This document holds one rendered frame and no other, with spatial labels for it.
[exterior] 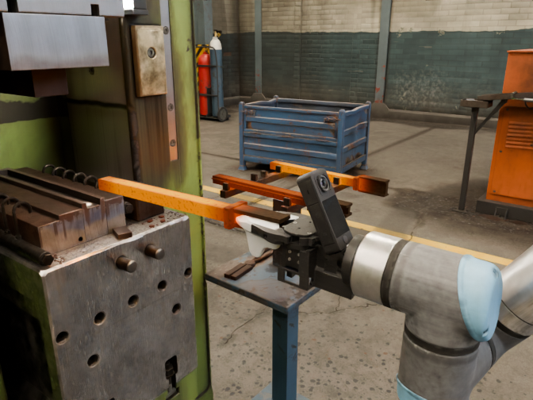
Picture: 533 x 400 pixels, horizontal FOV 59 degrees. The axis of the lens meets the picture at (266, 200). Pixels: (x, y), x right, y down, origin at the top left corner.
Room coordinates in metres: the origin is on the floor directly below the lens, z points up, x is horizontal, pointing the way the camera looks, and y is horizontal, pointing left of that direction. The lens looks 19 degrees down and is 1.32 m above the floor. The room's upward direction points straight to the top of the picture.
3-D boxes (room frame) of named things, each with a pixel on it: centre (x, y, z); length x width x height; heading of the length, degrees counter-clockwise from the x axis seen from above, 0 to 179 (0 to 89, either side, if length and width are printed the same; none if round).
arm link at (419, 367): (0.52, -0.23, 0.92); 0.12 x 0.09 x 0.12; 134
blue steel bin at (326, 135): (4.96, -0.40, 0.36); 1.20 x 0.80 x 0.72; 59
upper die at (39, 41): (1.05, 0.55, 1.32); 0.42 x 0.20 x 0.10; 53
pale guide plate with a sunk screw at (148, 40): (1.25, 0.30, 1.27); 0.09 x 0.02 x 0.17; 143
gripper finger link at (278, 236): (0.63, -0.02, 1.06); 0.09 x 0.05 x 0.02; 56
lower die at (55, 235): (1.05, 0.55, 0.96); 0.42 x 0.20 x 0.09; 53
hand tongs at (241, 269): (1.45, -0.06, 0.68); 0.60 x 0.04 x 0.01; 147
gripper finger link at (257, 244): (0.66, 0.02, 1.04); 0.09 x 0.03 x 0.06; 56
